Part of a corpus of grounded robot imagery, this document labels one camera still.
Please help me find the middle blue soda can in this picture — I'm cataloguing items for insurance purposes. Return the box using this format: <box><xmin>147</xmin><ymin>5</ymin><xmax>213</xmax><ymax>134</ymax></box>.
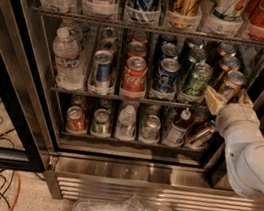
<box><xmin>156</xmin><ymin>43</ymin><xmax>179</xmax><ymax>63</ymax></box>

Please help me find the front blue silver can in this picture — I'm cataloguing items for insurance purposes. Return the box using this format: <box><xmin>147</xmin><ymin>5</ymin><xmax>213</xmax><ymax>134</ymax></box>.
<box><xmin>93</xmin><ymin>50</ymin><xmax>113</xmax><ymax>89</ymax></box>

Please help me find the bottom shelf green can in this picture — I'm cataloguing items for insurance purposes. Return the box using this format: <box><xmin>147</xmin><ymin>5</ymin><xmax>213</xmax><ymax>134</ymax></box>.
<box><xmin>91</xmin><ymin>108</ymin><xmax>110</xmax><ymax>134</ymax></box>

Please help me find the bottom shelf red can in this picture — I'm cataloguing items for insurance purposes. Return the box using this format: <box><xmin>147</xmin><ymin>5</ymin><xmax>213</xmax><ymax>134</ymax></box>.
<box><xmin>66</xmin><ymin>106</ymin><xmax>86</xmax><ymax>132</ymax></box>

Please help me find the clear water bottle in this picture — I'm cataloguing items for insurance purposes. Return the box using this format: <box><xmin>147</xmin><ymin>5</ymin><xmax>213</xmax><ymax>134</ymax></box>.
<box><xmin>60</xmin><ymin>19</ymin><xmax>89</xmax><ymax>50</ymax></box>
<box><xmin>52</xmin><ymin>27</ymin><xmax>83</xmax><ymax>85</ymax></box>

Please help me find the top shelf white green can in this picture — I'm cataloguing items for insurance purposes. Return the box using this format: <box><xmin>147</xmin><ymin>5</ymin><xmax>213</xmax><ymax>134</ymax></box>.
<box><xmin>210</xmin><ymin>0</ymin><xmax>249</xmax><ymax>22</ymax></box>

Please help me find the bottom shelf juice bottle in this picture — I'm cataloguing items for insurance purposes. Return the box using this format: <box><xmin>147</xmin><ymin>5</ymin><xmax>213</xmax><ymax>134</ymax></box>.
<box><xmin>162</xmin><ymin>109</ymin><xmax>193</xmax><ymax>147</ymax></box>

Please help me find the green soda can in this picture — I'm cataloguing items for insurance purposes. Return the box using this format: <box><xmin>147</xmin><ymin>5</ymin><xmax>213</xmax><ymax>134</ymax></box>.
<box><xmin>181</xmin><ymin>37</ymin><xmax>205</xmax><ymax>57</ymax></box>
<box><xmin>181</xmin><ymin>62</ymin><xmax>213</xmax><ymax>97</ymax></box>
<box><xmin>180</xmin><ymin>47</ymin><xmax>208</xmax><ymax>82</ymax></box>

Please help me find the stainless steel fridge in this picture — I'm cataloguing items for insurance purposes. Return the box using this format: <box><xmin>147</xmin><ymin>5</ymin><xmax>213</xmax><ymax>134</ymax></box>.
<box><xmin>0</xmin><ymin>0</ymin><xmax>264</xmax><ymax>211</ymax></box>

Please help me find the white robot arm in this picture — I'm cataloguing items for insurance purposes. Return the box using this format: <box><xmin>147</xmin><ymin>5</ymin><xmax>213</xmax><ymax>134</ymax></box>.
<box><xmin>205</xmin><ymin>86</ymin><xmax>264</xmax><ymax>199</ymax></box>

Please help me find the rear blue soda can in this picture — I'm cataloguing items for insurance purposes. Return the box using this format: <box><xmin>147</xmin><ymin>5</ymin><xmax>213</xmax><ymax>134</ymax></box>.
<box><xmin>157</xmin><ymin>34</ymin><xmax>177</xmax><ymax>47</ymax></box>

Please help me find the front green soda can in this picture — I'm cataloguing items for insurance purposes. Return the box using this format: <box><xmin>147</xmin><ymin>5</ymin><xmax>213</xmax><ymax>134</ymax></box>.
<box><xmin>181</xmin><ymin>62</ymin><xmax>213</xmax><ymax>97</ymax></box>

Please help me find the top shelf gold can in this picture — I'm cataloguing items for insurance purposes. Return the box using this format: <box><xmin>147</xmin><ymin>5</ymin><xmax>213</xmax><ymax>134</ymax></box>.
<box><xmin>168</xmin><ymin>0</ymin><xmax>201</xmax><ymax>29</ymax></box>

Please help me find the blue soda can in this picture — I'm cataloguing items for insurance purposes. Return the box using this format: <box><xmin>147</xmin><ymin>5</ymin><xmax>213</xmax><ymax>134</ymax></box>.
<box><xmin>157</xmin><ymin>34</ymin><xmax>177</xmax><ymax>47</ymax></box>
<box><xmin>156</xmin><ymin>43</ymin><xmax>179</xmax><ymax>63</ymax></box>
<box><xmin>153</xmin><ymin>58</ymin><xmax>180</xmax><ymax>93</ymax></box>

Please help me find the bottom shelf silver can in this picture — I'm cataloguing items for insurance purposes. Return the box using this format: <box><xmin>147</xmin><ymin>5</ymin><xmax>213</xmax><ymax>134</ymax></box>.
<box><xmin>141</xmin><ymin>115</ymin><xmax>161</xmax><ymax>141</ymax></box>

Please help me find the rear red cola can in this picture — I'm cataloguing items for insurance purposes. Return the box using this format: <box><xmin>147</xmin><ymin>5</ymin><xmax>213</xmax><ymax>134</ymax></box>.
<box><xmin>130</xmin><ymin>30</ymin><xmax>149</xmax><ymax>45</ymax></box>

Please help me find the rear clear water bottle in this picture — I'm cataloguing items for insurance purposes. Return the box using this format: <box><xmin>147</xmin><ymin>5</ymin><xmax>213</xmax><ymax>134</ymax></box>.
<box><xmin>60</xmin><ymin>19</ymin><xmax>89</xmax><ymax>50</ymax></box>

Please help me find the front blue soda can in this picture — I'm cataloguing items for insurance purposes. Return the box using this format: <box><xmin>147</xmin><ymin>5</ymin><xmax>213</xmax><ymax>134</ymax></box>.
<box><xmin>153</xmin><ymin>58</ymin><xmax>180</xmax><ymax>93</ymax></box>

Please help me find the rear green soda can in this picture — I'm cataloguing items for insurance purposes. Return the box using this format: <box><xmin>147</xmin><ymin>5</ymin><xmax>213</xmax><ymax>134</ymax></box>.
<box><xmin>181</xmin><ymin>37</ymin><xmax>205</xmax><ymax>57</ymax></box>

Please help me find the glass fridge door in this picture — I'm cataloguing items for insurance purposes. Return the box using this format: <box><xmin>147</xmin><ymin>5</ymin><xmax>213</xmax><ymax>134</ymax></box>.
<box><xmin>0</xmin><ymin>0</ymin><xmax>59</xmax><ymax>172</ymax></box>

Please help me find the middle silver can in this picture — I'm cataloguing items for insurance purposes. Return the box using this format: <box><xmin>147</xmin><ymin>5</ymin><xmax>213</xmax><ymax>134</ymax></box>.
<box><xmin>98</xmin><ymin>38</ymin><xmax>118</xmax><ymax>55</ymax></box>

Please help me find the middle red cola can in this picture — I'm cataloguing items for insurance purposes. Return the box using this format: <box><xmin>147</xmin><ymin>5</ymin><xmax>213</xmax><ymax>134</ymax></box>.
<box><xmin>126</xmin><ymin>41</ymin><xmax>147</xmax><ymax>58</ymax></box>

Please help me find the tipped bronze can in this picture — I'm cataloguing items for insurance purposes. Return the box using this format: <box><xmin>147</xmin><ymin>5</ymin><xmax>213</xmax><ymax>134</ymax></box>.
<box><xmin>187</xmin><ymin>121</ymin><xmax>217</xmax><ymax>147</ymax></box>

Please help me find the orange soda can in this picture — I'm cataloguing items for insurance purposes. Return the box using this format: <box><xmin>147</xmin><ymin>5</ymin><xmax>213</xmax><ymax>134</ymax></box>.
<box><xmin>218</xmin><ymin>70</ymin><xmax>246</xmax><ymax>100</ymax></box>
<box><xmin>210</xmin><ymin>55</ymin><xmax>240</xmax><ymax>86</ymax></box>
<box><xmin>211</xmin><ymin>42</ymin><xmax>238</xmax><ymax>63</ymax></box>

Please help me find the front clear water bottle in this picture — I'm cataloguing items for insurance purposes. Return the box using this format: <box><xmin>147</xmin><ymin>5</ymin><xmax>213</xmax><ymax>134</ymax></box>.
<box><xmin>52</xmin><ymin>27</ymin><xmax>83</xmax><ymax>85</ymax></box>

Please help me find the rear silver can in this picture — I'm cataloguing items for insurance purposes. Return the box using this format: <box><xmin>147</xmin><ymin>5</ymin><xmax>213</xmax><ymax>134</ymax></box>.
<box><xmin>100</xmin><ymin>27</ymin><xmax>118</xmax><ymax>41</ymax></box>

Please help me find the front red cola can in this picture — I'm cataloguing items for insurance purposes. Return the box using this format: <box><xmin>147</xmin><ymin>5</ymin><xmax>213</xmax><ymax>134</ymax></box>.
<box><xmin>121</xmin><ymin>56</ymin><xmax>148</xmax><ymax>93</ymax></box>

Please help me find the bottom shelf water bottle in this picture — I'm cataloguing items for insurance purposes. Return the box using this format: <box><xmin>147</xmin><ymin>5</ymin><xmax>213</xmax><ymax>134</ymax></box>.
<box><xmin>115</xmin><ymin>105</ymin><xmax>137</xmax><ymax>141</ymax></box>

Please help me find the middle green soda can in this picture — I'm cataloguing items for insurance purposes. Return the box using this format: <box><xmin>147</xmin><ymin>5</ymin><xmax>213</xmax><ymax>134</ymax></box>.
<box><xmin>180</xmin><ymin>47</ymin><xmax>208</xmax><ymax>82</ymax></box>

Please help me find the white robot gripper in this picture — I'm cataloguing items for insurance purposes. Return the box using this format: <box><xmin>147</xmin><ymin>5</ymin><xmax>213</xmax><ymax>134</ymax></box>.
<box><xmin>197</xmin><ymin>82</ymin><xmax>264</xmax><ymax>144</ymax></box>

